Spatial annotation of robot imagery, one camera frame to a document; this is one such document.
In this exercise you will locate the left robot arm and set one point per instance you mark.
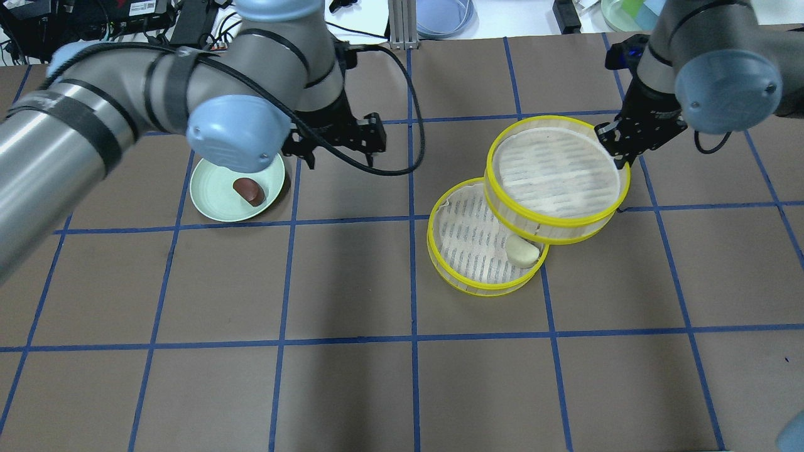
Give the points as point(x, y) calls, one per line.
point(278, 89)

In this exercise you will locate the white steamed bun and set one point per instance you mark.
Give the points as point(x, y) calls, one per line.
point(521, 252)

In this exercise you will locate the aluminium frame post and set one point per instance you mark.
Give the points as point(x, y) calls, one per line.
point(402, 20)

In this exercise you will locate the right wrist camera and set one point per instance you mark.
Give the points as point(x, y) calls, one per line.
point(626, 55)

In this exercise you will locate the light green bowl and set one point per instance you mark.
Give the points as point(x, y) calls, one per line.
point(213, 194)

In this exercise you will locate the clear green bowl with sponges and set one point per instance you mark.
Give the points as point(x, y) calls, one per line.
point(631, 15)

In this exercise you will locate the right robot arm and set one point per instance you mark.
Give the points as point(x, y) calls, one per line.
point(707, 66)

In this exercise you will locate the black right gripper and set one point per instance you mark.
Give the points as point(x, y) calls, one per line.
point(647, 105)

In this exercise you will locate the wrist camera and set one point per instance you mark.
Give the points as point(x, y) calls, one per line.
point(626, 55)
point(345, 55)

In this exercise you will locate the dark red bun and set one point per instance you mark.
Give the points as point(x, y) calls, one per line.
point(250, 190)

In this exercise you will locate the black device box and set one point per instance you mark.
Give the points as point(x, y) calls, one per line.
point(194, 24)

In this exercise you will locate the yellow rimmed steamer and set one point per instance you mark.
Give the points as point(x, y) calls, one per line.
point(548, 179)
point(465, 241)

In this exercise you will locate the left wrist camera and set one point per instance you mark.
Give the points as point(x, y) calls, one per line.
point(345, 55)

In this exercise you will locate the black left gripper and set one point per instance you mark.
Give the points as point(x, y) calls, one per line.
point(324, 117)

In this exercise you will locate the light blue plate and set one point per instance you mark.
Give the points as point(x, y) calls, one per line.
point(443, 19)

